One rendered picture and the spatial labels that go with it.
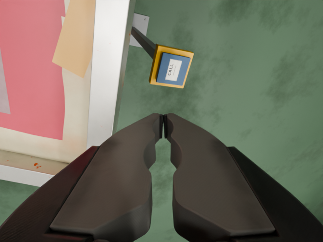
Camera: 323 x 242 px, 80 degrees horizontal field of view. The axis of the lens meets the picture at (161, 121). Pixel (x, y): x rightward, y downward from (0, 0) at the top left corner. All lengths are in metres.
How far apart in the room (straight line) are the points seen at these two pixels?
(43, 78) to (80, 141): 0.12
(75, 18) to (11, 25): 0.09
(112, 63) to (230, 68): 1.80
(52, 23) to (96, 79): 0.10
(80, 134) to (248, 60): 1.89
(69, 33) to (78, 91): 0.08
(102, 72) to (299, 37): 2.25
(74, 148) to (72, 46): 0.18
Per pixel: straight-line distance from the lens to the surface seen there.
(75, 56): 0.32
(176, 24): 1.68
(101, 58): 0.27
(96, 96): 0.28
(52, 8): 0.32
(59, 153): 0.41
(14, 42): 0.36
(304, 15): 2.38
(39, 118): 0.39
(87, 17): 0.30
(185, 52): 0.69
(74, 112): 0.35
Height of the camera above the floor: 1.57
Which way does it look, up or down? 54 degrees down
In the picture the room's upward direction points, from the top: 153 degrees clockwise
